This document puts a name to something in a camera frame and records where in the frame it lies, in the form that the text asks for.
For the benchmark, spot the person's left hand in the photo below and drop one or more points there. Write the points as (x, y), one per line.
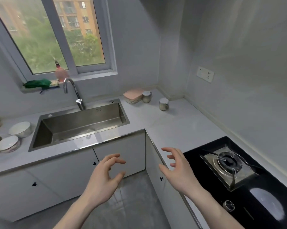
(99, 182)

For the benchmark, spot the person's right hand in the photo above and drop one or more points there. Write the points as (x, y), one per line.
(181, 172)

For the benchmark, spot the person's left thumb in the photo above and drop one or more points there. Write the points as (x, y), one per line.
(118, 177)

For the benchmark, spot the person's right thumb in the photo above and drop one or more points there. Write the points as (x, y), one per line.
(163, 171)

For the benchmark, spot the person's right forearm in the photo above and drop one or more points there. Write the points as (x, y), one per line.
(211, 211)

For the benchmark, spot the person's left forearm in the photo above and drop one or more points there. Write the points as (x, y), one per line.
(78, 213)

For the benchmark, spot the white cabinet door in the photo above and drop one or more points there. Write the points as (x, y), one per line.
(131, 152)
(19, 197)
(67, 174)
(155, 169)

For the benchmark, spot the stainless steel sink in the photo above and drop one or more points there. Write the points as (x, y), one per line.
(79, 125)

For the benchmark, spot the steel gas burner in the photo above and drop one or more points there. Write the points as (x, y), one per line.
(229, 164)

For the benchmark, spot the glass jar with lid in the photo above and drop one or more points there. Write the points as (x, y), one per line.
(163, 104)

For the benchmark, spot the round stove knob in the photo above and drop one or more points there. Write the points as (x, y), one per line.
(228, 205)

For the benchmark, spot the pink lidded container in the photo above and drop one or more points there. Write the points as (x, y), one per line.
(132, 95)

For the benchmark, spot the black glass gas cooktop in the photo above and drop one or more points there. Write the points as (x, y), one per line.
(253, 202)

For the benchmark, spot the chrome kitchen faucet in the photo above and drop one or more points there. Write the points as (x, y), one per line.
(73, 92)

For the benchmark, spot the yellow sponge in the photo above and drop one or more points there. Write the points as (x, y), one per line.
(54, 83)

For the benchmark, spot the white patterned bowl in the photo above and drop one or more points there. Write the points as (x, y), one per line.
(7, 144)

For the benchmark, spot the pink dish soap bottle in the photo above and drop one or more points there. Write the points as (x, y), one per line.
(60, 73)

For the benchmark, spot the green cloth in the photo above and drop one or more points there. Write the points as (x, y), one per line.
(37, 83)

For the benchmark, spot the white framed window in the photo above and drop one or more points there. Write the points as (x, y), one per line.
(62, 33)

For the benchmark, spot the white wall socket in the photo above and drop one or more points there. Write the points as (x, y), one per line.
(205, 74)

